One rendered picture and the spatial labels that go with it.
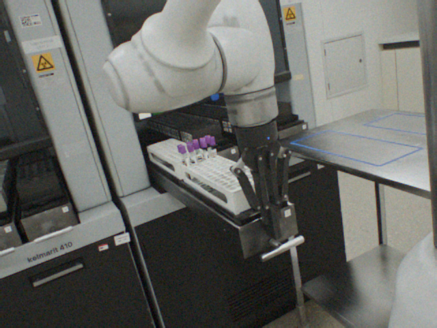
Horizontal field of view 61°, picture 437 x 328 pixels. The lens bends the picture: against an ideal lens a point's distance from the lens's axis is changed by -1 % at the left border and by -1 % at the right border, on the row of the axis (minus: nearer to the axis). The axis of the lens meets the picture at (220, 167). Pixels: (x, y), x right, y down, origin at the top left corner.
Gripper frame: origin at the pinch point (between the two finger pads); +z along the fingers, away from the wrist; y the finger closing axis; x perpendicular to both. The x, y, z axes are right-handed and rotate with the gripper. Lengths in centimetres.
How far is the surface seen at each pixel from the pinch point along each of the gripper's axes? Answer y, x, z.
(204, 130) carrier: -14, -60, -8
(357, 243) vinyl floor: -93, -76, 80
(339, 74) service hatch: -182, -172, 8
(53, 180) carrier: 36, -60, -7
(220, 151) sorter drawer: -16, -52, -1
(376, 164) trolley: -29.7, -0.4, -2.1
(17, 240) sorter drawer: 50, -52, 4
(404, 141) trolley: -45.7, -5.5, -2.1
